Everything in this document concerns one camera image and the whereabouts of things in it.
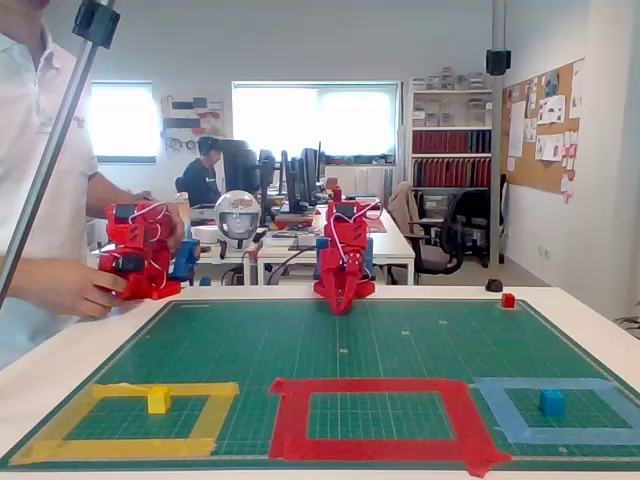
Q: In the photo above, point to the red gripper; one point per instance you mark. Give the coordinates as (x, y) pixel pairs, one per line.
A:
(338, 280)

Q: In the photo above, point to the red cube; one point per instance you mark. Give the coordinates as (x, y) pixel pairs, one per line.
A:
(508, 301)

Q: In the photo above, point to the red leader arm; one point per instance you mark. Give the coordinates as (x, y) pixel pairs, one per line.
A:
(135, 245)

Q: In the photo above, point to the red robot arm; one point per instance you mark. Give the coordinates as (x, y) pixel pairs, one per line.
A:
(350, 232)

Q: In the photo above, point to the person's left forearm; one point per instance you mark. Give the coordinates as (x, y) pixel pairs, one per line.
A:
(112, 192)

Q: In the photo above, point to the person's right forearm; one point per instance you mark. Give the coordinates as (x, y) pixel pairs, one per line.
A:
(22, 280)

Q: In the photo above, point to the red tape square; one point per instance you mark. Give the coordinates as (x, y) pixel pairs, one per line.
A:
(375, 450)

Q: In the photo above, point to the yellow cube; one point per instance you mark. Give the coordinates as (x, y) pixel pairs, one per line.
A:
(159, 401)

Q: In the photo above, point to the blue cube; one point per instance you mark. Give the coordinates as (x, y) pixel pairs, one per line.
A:
(551, 404)

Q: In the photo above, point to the blue tape square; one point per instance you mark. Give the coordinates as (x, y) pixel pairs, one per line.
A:
(550, 435)

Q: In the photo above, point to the yellow tape square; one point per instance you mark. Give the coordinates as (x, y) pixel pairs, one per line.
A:
(125, 447)

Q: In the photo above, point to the person's left hand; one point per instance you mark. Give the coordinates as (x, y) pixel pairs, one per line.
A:
(179, 225)

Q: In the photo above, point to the person's right hand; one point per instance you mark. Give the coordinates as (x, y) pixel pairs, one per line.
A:
(75, 287)

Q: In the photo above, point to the green cutting mat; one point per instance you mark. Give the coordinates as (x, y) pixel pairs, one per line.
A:
(320, 345)

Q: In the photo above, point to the chair with beige jacket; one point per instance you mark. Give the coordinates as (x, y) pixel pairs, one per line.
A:
(402, 205)

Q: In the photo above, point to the black office chair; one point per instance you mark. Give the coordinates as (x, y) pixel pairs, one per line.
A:
(450, 240)

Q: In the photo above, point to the black monitor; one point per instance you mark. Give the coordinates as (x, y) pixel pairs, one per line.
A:
(240, 167)
(302, 175)
(267, 172)

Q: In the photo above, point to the white helmet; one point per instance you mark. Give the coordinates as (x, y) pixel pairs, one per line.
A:
(237, 220)

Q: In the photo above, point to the small black knob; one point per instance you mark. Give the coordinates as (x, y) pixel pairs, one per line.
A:
(494, 285)

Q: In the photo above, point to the wide bright window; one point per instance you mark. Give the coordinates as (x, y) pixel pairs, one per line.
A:
(315, 120)

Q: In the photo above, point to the white bookshelf with binders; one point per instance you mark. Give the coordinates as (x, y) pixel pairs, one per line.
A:
(450, 150)

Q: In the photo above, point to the seated person dark shirt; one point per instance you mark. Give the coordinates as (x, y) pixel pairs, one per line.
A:
(200, 182)

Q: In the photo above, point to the water bottle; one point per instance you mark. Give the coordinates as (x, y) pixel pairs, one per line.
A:
(182, 197)

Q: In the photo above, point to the vertical metal pole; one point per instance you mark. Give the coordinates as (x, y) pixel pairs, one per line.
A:
(496, 150)

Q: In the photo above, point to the cork notice board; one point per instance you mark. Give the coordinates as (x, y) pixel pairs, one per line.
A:
(545, 150)

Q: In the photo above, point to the black pole clamp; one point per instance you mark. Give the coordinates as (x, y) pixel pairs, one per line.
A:
(498, 62)
(96, 22)

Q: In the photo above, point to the small bright window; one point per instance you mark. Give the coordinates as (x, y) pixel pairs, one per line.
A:
(125, 120)

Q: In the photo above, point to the green plant leaves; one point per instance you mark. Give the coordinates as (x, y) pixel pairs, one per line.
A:
(631, 322)

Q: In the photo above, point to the slanted metal pole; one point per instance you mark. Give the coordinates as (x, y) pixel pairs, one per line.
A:
(50, 150)

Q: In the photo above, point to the person torso white shirt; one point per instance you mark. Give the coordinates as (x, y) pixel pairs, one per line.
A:
(30, 150)

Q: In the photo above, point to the wall tool rack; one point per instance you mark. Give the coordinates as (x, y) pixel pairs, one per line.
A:
(192, 120)

